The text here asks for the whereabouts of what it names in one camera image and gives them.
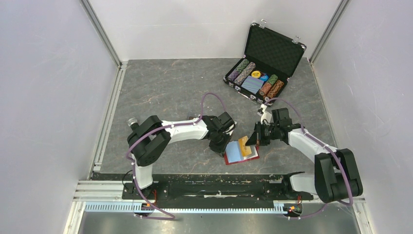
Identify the clear acrylic card tray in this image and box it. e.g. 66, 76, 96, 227
187, 112, 200, 120

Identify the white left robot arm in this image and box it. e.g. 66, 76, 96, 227
126, 112, 237, 199

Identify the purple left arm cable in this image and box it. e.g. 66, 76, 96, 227
125, 93, 227, 221

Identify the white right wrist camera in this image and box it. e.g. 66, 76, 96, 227
257, 104, 272, 124

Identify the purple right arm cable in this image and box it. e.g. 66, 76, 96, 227
263, 97, 354, 220

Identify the red leather card holder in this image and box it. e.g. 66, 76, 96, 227
224, 136, 260, 165

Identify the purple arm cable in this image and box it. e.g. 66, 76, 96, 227
263, 97, 354, 220
125, 93, 227, 221

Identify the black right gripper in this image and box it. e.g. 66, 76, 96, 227
245, 121, 280, 146

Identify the blue playing card deck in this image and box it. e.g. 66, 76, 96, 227
241, 76, 264, 94

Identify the yellow dealer button chip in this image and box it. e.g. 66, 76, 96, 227
251, 70, 261, 78

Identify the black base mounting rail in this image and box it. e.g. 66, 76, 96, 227
91, 173, 320, 209

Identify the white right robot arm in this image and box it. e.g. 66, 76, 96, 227
246, 105, 363, 203

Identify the black poker chip case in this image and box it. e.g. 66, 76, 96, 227
223, 20, 307, 104

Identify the single gold credit card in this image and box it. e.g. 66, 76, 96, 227
238, 136, 254, 159

